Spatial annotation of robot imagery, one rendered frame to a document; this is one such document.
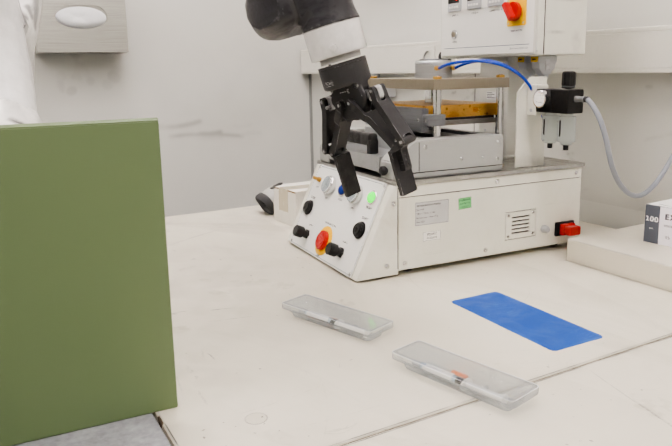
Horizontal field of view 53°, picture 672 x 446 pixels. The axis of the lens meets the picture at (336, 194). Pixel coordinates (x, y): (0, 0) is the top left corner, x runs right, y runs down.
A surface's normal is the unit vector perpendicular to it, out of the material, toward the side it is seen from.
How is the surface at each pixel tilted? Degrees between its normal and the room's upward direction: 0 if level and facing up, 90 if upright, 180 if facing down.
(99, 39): 90
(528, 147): 90
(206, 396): 0
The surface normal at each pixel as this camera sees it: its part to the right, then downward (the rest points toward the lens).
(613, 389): -0.02, -0.98
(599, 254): -0.87, 0.11
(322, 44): -0.44, 0.33
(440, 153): 0.43, 0.16
